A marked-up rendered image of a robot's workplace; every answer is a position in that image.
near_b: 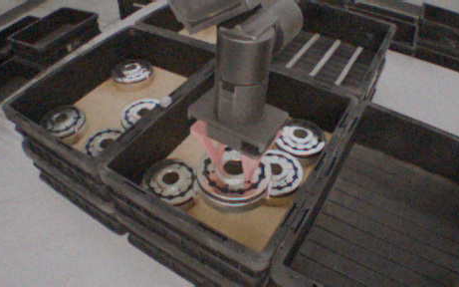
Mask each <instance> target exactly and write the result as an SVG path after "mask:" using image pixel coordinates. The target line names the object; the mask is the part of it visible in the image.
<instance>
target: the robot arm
mask: <svg viewBox="0 0 459 287"><path fill-rule="evenodd" d="M167 2H168V3H169V4H168V5H169V7H170V8H171V10H172V12H173V13H174V16H175V18H176V19H177V21H178V22H179V23H181V22H182V23H183V25H184V27H185V29H186V30H187V31H188V33H189V36H190V35H195V34H197V33H199V32H200V31H203V30H205V29H207V28H209V27H211V26H214V25H217V24H218V25H217V26H216V54H215V86H214V87H213V88H212V89H211V90H210V91H207V92H206V94H205V95H203V96H202V97H201V98H200V99H199V100H197V101H196V102H195V103H194V104H193V105H191V106H190V107H189V108H188V117H189V120H191V119H192V118H196V119H197V120H198V121H197V122H196V123H195V124H194V125H193V126H191V127H190V133H191V135H192V136H194V137H195V138H196V140H197V141H198V142H199V143H200V144H201V146H202V147H203V148H204V150H205V152H207V154H208V155H209V157H210V158H211V160H212V161H213V163H214V164H215V165H217V163H218V161H219V160H220V159H221V157H222V153H223V151H224V147H225V146H228V147H230V148H232V149H234V150H236V151H238V152H241V160H242V166H243V171H244V176H245V179H246V181H249V180H250V178H251V177H252V176H253V173H254V171H255V169H256V168H257V166H258V165H259V163H260V161H261V159H262V157H263V156H264V155H265V153H266V152H268V151H269V148H270V147H271V146H272V145H273V143H274V142H275V141H276V140H277V138H278V137H280V136H281V135H282V129H283V128H284V126H285V125H286V124H287V121H288V117H289V114H288V113H287V112H284V111H282V110H280V109H278V108H276V107H271V106H268V105H267V104H265V103H266V91H267V84H268V78H269V72H270V66H271V61H272V58H273V57H274V56H276V55H278V54H279V53H281V52H282V50H283V49H284V48H285V46H287V45H288V44H289V43H290V41H291V40H293V39H294V38H295V37H296V36H297V35H298V34H299V32H300V31H301V29H302V24H303V16H302V12H301V10H300V8H299V6H297V4H296V3H295V2H294V0H167ZM220 10H221V11H220ZM218 11H219V12H218ZM216 12H218V13H216ZM214 13H216V14H214ZM211 14H213V15H212V16H210V17H209V15H211ZM234 16H235V17H234ZM233 17H234V18H233ZM211 139H213V140H215V141H217V142H218V145H217V152H216V150H215V148H214V146H213V143H212V141H211Z"/></svg>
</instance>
